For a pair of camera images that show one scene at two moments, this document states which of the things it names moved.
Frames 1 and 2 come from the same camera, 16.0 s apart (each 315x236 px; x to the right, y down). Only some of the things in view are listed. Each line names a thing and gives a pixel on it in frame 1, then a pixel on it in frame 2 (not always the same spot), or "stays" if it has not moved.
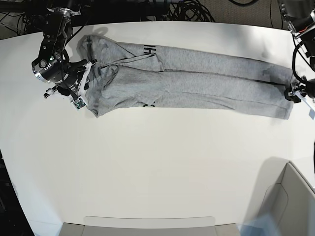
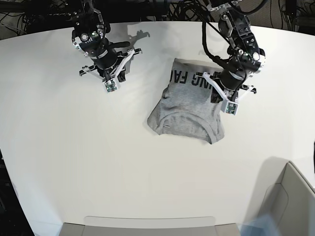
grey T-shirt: (130, 75) -> (185, 109)
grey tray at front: (181, 226) stays
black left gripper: (72, 78) -> (109, 59)
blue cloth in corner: (264, 226) stays
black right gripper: (308, 89) -> (230, 82)
